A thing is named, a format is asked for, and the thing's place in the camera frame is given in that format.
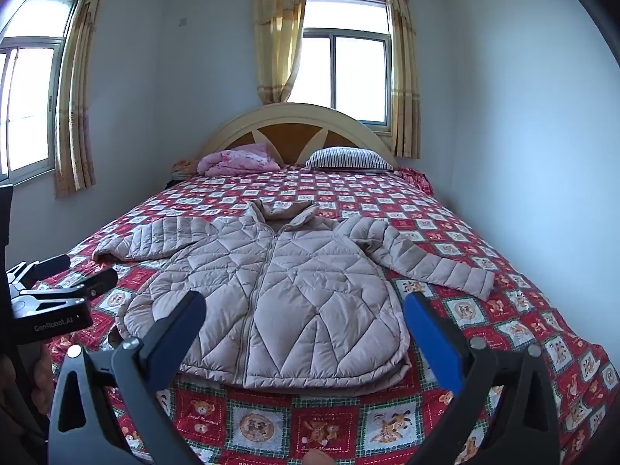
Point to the large side window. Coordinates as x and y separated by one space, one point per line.
29 106

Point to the orange floral pillow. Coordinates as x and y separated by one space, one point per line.
184 168

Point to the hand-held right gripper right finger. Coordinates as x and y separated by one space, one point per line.
431 344

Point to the beige quilted puffer jacket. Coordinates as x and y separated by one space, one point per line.
300 300

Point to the cream and wood headboard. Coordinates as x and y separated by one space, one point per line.
290 138

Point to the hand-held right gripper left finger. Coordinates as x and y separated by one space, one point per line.
186 322

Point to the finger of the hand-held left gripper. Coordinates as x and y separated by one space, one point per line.
48 266
97 285

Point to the window with sliding panes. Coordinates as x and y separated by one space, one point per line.
358 77

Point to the red teddy bear printed blanket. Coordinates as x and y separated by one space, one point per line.
339 426

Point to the striped pillow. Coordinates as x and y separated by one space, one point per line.
351 159

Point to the red bed sheet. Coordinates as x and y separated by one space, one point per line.
417 178

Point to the pink floral folded quilt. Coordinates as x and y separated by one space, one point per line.
237 161

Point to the yellow curtain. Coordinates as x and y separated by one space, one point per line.
404 82
276 34
77 106

